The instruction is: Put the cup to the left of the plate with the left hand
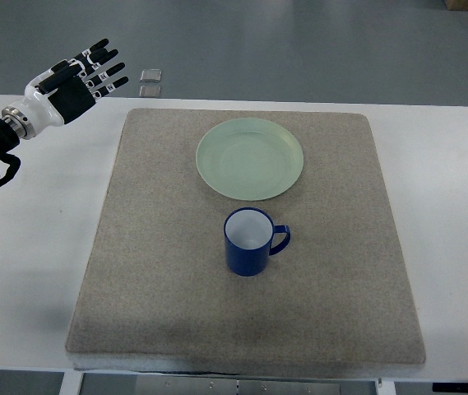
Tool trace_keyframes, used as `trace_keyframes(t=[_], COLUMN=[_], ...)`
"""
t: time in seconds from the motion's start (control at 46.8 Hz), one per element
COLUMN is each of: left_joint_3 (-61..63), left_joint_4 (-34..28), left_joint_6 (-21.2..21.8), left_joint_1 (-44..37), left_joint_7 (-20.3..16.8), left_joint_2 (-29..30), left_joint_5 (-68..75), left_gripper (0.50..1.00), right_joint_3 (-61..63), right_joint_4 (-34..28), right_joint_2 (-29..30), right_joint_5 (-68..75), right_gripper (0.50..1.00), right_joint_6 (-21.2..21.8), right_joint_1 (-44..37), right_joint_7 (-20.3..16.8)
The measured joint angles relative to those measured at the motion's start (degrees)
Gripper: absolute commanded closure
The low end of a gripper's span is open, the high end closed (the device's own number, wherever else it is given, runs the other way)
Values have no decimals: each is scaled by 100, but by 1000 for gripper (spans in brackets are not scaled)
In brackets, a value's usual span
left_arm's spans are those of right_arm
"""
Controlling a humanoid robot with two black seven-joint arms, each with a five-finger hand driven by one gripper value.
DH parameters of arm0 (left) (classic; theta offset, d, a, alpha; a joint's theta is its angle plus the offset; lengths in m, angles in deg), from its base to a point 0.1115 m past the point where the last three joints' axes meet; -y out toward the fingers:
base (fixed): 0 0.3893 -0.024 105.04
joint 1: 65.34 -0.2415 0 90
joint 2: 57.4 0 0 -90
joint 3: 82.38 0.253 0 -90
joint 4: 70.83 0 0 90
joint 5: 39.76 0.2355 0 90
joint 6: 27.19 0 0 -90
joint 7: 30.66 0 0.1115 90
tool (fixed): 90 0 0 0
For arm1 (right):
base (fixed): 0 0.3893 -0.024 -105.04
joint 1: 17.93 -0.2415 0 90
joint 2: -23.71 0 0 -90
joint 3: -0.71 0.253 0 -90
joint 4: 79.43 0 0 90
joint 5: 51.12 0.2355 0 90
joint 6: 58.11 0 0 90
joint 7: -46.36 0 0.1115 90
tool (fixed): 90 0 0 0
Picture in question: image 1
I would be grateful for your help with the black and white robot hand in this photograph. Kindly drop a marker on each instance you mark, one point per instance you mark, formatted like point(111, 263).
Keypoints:
point(72, 86)

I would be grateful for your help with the blue mug white inside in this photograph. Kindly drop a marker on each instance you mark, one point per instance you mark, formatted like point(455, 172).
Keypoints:
point(251, 237)

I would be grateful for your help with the upper metal floor plate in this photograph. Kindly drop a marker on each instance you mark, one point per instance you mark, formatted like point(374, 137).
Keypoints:
point(150, 75)

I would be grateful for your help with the light green plate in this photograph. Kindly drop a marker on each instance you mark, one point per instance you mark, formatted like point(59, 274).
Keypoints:
point(249, 159)

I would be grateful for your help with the beige felt mat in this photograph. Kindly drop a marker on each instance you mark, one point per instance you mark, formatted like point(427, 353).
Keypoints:
point(182, 277)

